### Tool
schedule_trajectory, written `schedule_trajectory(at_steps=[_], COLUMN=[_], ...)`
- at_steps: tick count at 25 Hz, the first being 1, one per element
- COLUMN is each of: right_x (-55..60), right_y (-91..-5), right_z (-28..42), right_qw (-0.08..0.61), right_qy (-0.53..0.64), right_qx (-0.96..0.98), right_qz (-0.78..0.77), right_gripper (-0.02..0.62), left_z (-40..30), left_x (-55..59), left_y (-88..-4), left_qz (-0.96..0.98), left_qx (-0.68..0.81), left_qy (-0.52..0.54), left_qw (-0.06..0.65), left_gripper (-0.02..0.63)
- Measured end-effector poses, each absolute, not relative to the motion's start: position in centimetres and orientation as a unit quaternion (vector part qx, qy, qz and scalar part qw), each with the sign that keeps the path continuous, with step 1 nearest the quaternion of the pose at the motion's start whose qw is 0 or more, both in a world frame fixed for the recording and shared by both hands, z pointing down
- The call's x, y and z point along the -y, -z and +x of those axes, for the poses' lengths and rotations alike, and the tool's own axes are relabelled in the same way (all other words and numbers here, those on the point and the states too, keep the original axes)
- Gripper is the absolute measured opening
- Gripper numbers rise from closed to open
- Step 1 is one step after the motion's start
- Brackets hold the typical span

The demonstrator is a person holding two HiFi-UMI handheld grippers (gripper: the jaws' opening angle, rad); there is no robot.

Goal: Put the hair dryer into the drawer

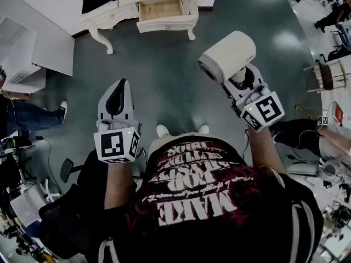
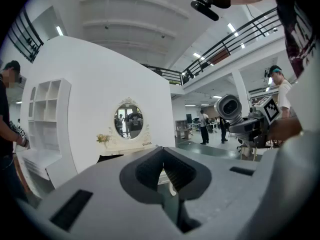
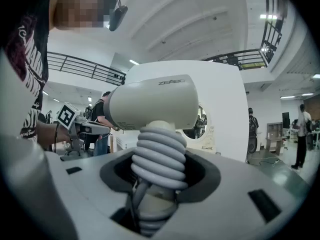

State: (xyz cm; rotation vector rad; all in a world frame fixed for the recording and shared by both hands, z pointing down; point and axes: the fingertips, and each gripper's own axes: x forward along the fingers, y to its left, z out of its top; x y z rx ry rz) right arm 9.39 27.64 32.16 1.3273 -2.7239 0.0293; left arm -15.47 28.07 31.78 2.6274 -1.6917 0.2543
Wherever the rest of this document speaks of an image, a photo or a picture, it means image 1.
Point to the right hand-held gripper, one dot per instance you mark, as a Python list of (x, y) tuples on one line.
[(263, 111)]

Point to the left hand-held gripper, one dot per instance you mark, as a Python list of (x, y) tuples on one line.
[(118, 125)]

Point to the large white wooden drawer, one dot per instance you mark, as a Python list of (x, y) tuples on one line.
[(160, 11)]

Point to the person's left forearm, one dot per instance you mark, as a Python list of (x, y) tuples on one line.
[(119, 185)]

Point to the person's right forearm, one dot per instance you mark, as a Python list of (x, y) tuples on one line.
[(264, 149)]

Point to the person's white shoe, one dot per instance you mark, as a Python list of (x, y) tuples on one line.
[(162, 130), (203, 129)]

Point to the person's beige trousers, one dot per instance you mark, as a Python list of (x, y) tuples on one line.
[(159, 147)]

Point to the wooden chair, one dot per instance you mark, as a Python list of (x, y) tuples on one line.
[(327, 77)]

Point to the red box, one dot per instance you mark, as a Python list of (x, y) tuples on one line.
[(338, 113)]

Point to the white cabinet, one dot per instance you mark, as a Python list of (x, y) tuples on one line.
[(16, 42)]

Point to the black office chair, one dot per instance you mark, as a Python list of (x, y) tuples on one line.
[(68, 218)]

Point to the white box device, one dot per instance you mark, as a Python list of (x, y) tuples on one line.
[(26, 207)]

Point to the person's black printed shirt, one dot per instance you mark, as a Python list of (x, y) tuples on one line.
[(205, 223)]

